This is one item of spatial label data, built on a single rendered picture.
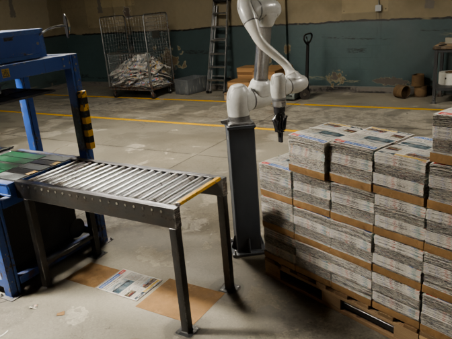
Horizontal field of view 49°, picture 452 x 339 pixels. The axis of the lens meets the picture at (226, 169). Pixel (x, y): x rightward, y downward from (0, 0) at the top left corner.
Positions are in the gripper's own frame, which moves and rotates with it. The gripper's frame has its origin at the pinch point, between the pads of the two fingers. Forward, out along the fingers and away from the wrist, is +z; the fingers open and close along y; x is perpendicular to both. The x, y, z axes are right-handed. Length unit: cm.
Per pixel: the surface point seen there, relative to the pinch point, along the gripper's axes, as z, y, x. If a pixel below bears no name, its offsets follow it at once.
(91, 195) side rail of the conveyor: 16, -117, 44
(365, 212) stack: 25, -18, -80
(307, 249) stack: 62, -19, -38
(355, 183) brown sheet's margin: 10, -19, -74
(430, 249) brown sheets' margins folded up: 33, -19, -118
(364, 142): -11, -11, -73
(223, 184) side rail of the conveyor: 20, -48, 3
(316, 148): -6, -20, -49
